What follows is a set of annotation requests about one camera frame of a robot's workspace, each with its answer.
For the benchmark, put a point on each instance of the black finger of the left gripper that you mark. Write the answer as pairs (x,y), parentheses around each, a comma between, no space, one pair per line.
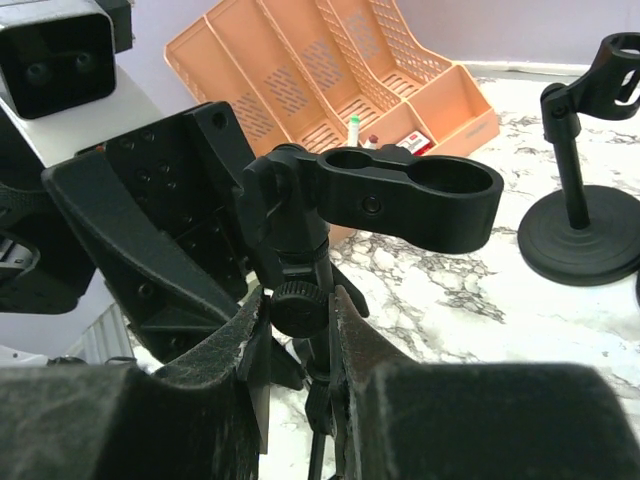
(170,301)

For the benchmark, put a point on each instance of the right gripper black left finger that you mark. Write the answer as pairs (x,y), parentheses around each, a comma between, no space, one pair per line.
(204,415)

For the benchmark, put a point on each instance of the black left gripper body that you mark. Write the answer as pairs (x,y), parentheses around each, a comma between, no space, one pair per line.
(181,171)

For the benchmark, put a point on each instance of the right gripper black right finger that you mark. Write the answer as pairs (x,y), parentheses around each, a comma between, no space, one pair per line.
(475,420)

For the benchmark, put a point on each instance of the small black tripod stand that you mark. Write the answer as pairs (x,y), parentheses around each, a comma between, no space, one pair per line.
(289,198)

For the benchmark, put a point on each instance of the black round base stand rear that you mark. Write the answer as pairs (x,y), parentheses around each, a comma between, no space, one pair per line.
(586,235)

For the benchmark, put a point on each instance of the orange plastic file organizer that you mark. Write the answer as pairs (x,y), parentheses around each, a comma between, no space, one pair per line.
(299,71)

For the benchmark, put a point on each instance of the pens in organizer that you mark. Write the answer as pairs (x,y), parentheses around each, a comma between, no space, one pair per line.
(353,136)

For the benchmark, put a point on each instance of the small red white box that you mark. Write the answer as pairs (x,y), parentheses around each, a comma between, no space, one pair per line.
(417,143)

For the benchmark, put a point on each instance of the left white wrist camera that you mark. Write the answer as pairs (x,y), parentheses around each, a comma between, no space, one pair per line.
(63,94)

